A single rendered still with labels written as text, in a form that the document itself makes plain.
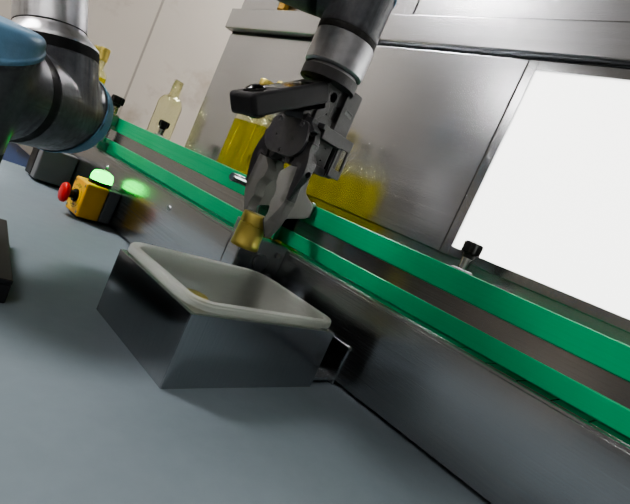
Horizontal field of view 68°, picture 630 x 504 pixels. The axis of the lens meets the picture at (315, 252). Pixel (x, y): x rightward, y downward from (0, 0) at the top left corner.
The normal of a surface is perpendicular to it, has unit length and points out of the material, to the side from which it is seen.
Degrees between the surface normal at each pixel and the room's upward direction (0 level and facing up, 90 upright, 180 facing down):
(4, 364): 0
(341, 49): 90
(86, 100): 67
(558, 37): 90
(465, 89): 90
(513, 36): 90
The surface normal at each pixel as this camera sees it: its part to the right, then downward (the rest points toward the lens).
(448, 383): -0.63, -0.21
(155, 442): 0.41, -0.91
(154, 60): 0.55, 0.33
